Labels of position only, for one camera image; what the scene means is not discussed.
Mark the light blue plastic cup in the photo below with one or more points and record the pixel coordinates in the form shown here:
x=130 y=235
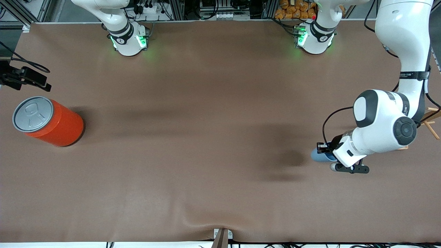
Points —
x=320 y=157

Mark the brown strut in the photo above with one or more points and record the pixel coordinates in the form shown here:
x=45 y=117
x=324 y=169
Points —
x=220 y=241

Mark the black electronics box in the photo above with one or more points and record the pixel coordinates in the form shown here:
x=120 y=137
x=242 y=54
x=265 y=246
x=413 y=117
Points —
x=213 y=3

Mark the white power strip with plugs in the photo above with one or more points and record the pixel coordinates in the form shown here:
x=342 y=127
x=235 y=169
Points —
x=148 y=9

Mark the pile of orange packs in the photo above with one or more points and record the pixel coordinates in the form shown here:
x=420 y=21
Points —
x=296 y=10

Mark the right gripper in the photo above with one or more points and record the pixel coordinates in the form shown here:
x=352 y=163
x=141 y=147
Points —
x=11 y=79

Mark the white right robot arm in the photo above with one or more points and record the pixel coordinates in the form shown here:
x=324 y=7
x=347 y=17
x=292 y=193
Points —
x=125 y=44

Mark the wooden mug tree rack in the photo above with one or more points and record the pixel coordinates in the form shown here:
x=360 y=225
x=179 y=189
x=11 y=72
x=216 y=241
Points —
x=436 y=115

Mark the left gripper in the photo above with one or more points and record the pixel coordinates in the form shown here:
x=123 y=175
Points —
x=336 y=141

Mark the silver metal bracket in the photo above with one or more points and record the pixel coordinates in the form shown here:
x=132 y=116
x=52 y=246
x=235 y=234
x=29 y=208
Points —
x=230 y=235

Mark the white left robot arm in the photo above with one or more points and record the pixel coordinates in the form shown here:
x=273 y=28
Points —
x=382 y=120

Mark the silver table corner bracket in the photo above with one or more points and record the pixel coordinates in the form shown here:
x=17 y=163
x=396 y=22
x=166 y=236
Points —
x=26 y=28

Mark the aluminium frame rack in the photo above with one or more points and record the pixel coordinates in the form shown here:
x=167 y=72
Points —
x=267 y=8

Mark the brown table cover mat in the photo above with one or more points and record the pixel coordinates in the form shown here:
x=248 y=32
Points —
x=220 y=172

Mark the orange can with silver lid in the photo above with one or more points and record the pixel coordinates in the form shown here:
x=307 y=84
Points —
x=65 y=127

